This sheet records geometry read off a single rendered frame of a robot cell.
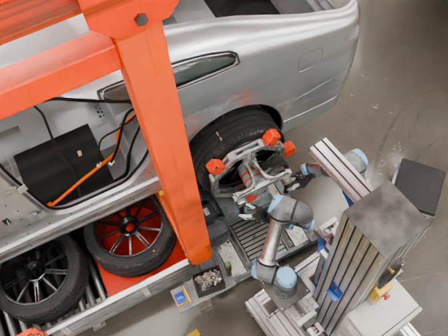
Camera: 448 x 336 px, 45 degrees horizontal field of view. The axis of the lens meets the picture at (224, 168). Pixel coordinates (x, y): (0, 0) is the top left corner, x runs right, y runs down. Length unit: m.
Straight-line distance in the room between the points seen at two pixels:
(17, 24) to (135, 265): 2.51
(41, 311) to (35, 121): 1.31
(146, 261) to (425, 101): 2.88
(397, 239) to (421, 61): 3.42
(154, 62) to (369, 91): 3.48
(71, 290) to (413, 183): 2.62
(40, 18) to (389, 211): 1.48
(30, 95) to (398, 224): 1.45
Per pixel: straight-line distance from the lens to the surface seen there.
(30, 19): 1.58
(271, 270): 3.15
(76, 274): 3.90
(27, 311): 3.94
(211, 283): 3.62
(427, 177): 4.37
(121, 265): 3.84
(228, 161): 3.43
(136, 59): 1.84
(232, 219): 4.21
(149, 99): 2.01
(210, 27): 3.00
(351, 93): 5.09
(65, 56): 1.82
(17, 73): 1.84
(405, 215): 2.27
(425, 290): 4.39
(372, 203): 2.26
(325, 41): 3.32
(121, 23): 1.62
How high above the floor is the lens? 4.04
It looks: 61 degrees down
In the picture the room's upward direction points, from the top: 6 degrees counter-clockwise
